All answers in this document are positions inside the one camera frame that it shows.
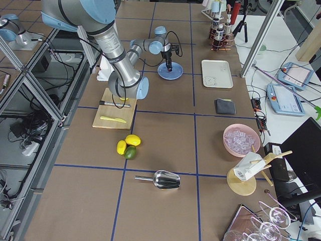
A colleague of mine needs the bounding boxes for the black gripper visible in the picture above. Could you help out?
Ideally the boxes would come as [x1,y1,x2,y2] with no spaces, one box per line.
[161,43,181,70]

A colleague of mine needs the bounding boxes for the light blue plate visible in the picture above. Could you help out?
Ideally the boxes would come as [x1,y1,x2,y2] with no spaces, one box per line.
[157,62,183,80]

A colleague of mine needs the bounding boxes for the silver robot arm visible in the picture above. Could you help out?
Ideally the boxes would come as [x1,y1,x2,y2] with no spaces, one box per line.
[1,14,42,51]
[42,0,183,99]

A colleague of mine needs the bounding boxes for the cream bear tray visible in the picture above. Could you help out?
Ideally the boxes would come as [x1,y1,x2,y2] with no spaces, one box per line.
[201,60,233,89]

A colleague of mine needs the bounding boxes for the dark tea bottle one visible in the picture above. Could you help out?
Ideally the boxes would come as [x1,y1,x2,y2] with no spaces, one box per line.
[215,24,224,41]

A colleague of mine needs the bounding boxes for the dark tea bottle two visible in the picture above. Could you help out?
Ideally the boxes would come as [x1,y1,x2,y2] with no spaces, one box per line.
[211,14,220,31]

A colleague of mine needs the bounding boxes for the grey folded cloth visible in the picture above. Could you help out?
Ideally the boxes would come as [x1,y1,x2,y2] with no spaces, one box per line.
[214,98,236,114]

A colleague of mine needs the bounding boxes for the dark tea bottle three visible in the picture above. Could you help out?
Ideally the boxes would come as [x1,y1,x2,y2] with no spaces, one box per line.
[224,15,231,35]

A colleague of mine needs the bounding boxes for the yellow plastic knife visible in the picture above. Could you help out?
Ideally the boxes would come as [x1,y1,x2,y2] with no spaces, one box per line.
[100,116,127,124]

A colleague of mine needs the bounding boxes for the wooden cutting board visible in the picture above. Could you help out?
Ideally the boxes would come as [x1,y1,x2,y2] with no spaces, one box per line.
[92,88,136,130]

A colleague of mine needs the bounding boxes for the blue cup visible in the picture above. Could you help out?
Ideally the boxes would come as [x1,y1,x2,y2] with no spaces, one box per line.
[211,0,221,13]

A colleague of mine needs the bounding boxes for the steel knife sharpener rod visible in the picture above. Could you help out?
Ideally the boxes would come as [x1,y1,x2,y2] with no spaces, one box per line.
[99,100,131,107]

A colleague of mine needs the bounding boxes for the yellow lemon far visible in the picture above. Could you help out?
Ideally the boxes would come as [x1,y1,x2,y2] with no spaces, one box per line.
[125,134,141,146]

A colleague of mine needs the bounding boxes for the yellow lemon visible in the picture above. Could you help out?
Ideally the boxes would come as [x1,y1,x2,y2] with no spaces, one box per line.
[125,134,141,146]
[116,140,127,155]

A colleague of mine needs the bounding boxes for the yellow lemon near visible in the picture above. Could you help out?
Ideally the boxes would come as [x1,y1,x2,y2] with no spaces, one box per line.
[116,140,127,155]

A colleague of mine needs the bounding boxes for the green lime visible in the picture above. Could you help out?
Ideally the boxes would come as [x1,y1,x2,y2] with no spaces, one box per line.
[124,146,136,160]

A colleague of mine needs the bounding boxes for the black tripod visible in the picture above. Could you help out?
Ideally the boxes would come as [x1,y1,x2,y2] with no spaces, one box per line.
[232,0,251,43]

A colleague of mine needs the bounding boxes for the pink bowl of ice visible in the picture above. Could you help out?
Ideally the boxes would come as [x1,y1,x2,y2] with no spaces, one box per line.
[223,124,261,157]

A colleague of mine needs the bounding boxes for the steel ice scoop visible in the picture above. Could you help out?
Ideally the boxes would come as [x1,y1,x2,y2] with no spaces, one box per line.
[134,170,181,190]

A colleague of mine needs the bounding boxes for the blue teach pendant near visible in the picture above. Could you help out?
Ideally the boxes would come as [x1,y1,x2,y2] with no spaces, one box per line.
[266,83,305,116]

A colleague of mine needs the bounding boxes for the blue teach pendant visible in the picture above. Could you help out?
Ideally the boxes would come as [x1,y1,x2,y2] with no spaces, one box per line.
[266,83,305,116]
[277,62,314,90]

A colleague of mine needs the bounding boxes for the blue teach pendant far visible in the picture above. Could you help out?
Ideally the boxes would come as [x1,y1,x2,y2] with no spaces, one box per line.
[277,62,314,90]

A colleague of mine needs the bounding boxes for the white paper carton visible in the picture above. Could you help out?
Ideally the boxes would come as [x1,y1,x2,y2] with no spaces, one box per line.
[233,152,266,181]

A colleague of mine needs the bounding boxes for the wooden cup stand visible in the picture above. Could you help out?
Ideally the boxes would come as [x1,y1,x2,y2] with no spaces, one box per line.
[227,151,292,196]

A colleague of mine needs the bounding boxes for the black monitor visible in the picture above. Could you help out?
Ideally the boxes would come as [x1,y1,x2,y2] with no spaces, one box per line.
[281,117,320,207]

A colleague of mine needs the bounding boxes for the wine glass far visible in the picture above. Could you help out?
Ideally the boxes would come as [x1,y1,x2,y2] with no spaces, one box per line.
[259,201,297,229]

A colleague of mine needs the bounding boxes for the wine glass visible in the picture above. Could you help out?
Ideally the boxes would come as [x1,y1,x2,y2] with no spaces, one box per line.
[250,216,283,241]
[259,201,297,229]

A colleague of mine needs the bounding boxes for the wine glass near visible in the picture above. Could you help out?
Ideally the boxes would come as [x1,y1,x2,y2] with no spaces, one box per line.
[250,216,283,241]

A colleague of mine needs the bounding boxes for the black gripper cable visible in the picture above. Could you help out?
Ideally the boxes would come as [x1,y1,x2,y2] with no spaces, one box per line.
[110,30,183,109]

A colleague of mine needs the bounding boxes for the copper wire bottle rack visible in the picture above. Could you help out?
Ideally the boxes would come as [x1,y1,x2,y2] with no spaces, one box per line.
[209,23,234,51]

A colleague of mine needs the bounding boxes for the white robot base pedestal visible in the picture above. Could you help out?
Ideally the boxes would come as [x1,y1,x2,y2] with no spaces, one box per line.
[97,56,114,81]

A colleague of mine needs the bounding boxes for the white wire cup rack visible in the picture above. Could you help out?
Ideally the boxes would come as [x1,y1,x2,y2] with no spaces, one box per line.
[201,9,226,20]

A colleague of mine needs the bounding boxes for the aluminium frame post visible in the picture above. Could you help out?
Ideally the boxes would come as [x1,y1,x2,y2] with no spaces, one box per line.
[240,0,284,78]

